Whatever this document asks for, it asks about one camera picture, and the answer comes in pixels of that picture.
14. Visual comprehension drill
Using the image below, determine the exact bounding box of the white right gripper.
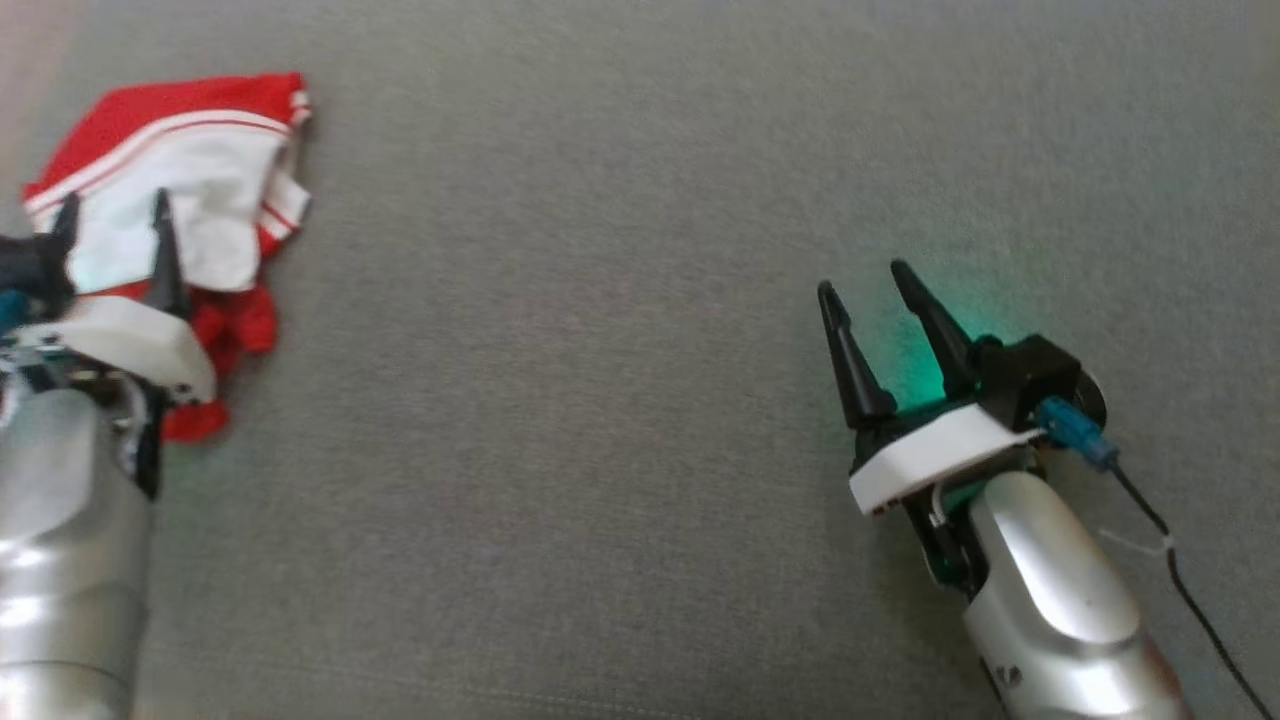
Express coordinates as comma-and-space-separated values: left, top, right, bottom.
817, 260, 1046, 601

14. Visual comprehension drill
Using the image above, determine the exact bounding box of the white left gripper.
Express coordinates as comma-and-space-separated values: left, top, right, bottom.
20, 188, 217, 496

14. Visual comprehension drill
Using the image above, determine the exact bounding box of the red white striped garment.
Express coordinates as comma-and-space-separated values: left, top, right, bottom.
22, 72, 313, 443

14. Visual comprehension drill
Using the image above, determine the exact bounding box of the thin black cable blue plug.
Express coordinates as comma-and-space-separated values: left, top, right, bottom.
1038, 395, 1276, 720

